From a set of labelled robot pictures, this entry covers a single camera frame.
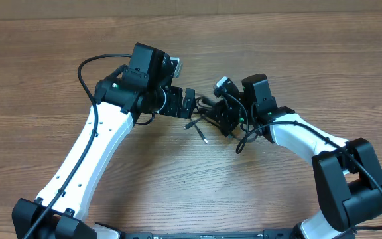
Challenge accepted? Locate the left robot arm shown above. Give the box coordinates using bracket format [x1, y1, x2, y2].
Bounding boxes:
[11, 43, 196, 239]

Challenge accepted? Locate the black camera cable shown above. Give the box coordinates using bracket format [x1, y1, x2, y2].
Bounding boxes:
[21, 53, 133, 239]
[222, 92, 382, 239]

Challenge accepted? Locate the black USB cable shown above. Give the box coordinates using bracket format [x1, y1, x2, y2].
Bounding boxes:
[183, 95, 218, 145]

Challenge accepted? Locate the black left camera cable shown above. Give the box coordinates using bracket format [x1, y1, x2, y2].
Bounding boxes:
[21, 53, 133, 239]

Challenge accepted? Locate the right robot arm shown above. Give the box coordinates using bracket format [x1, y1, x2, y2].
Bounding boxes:
[210, 74, 382, 238]

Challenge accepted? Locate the black right camera cable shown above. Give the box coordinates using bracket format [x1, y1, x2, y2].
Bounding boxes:
[222, 92, 382, 239]

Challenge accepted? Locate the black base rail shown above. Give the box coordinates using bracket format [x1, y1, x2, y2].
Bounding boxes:
[94, 218, 301, 239]

